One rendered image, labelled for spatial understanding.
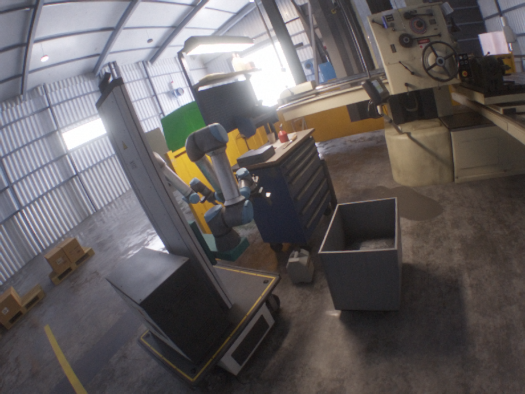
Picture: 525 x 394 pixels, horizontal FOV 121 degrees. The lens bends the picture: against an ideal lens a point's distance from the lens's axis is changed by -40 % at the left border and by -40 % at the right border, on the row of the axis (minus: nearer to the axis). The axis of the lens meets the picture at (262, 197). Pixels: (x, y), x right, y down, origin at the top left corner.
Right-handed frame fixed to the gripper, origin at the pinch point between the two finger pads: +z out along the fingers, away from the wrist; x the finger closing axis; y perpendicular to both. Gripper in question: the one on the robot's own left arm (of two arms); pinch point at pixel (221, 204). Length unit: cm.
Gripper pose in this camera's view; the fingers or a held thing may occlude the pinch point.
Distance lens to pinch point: 199.8
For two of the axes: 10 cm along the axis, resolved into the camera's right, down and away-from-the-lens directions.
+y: 3.9, -8.0, 4.6
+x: -6.5, 1.1, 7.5
